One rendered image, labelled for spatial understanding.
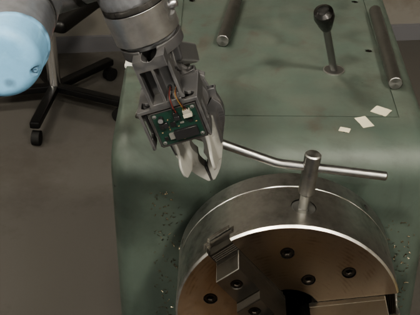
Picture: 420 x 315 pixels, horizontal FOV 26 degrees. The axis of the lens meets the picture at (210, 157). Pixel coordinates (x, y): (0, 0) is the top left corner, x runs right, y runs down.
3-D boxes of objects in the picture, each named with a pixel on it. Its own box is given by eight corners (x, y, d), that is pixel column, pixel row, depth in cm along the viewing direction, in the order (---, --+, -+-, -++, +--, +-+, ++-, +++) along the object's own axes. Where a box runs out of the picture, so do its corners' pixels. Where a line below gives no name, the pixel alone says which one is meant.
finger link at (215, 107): (197, 150, 110) (172, 90, 106) (197, 142, 111) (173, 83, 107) (234, 140, 109) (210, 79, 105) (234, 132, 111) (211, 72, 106)
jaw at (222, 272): (259, 295, 130) (206, 244, 125) (287, 279, 128) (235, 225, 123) (261, 351, 120) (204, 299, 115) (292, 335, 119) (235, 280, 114)
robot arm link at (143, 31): (106, -2, 102) (174, -24, 101) (122, 33, 105) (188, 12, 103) (99, 27, 96) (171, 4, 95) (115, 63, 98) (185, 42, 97)
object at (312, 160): (308, 219, 125) (321, 150, 119) (308, 229, 123) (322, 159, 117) (292, 217, 125) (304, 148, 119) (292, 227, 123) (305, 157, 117)
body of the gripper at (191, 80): (153, 156, 104) (112, 67, 97) (157, 117, 111) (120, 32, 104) (217, 139, 102) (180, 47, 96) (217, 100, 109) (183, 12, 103)
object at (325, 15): (310, 27, 141) (312, -1, 139) (331, 28, 141) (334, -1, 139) (312, 39, 138) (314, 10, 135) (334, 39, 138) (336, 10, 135)
